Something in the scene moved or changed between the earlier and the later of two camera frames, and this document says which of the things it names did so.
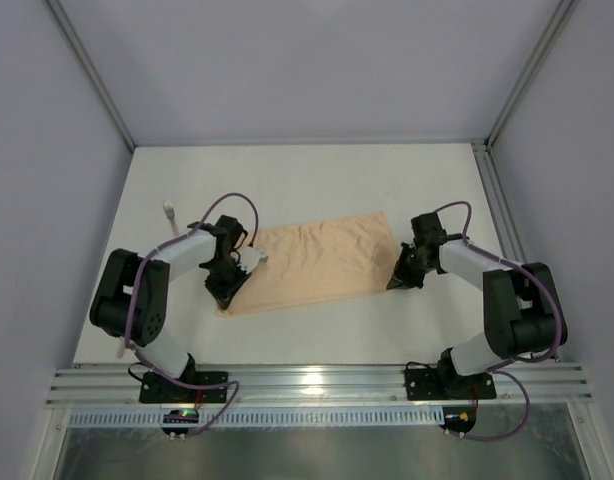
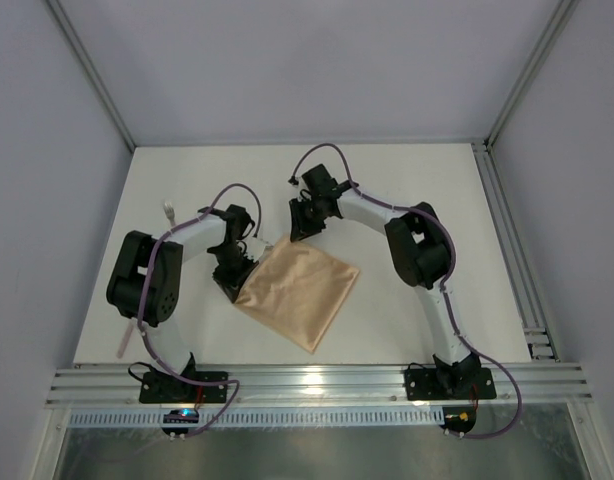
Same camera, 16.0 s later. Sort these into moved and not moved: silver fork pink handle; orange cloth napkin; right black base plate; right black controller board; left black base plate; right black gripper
Moved: right black gripper; orange cloth napkin
Not moved: silver fork pink handle; right black controller board; left black base plate; right black base plate
